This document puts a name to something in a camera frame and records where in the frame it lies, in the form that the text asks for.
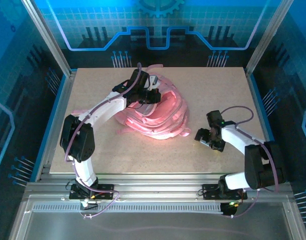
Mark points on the pink student backpack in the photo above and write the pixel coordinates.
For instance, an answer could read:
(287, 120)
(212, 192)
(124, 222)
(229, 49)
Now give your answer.
(165, 117)

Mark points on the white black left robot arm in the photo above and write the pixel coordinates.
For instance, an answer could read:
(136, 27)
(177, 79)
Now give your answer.
(105, 107)

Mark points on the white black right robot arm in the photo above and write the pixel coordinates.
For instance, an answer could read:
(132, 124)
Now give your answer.
(235, 136)

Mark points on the blue table edge strip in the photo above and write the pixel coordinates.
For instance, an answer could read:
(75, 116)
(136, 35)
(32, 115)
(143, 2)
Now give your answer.
(264, 117)
(42, 150)

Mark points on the grey metal front panel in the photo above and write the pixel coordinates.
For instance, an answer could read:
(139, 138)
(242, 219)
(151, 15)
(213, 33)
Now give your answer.
(153, 227)

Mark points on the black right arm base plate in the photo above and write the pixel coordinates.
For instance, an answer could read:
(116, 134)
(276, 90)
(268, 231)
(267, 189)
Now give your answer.
(209, 191)

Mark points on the aluminium front rail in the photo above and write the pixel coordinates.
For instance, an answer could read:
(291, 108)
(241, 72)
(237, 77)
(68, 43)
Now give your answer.
(155, 190)

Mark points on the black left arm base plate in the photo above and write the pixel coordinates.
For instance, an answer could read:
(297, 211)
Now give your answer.
(108, 187)

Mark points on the aluminium frame post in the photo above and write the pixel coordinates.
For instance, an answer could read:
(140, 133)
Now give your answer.
(46, 32)
(270, 32)

